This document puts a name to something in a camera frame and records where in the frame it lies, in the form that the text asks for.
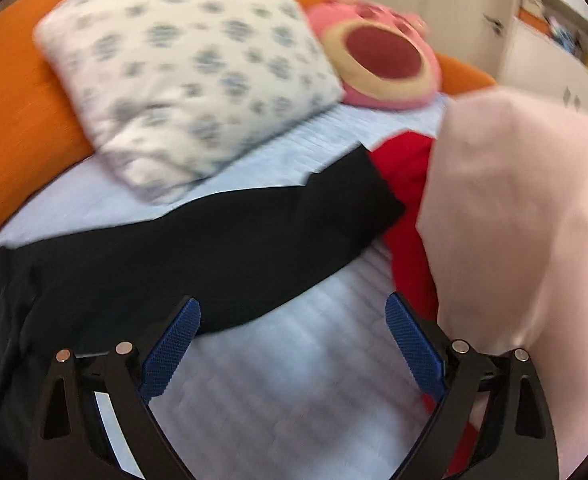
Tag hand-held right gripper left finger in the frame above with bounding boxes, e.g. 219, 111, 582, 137
26, 296, 202, 480

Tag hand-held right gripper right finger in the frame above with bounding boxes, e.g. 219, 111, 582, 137
384, 292, 560, 480

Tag black garment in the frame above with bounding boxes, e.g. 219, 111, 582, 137
0, 142, 407, 480

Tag red garment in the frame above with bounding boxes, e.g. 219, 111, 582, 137
369, 130, 480, 480

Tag pale pink garment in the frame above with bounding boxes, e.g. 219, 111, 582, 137
416, 87, 588, 480

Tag orange padded headboard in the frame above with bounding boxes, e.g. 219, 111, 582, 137
0, 0, 497, 256

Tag white pillow with grey-blue print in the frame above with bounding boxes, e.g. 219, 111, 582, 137
33, 0, 345, 206

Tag pink plush bear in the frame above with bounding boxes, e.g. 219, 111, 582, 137
306, 0, 442, 111

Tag white cabinet with shelf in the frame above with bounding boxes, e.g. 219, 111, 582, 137
499, 0, 588, 116

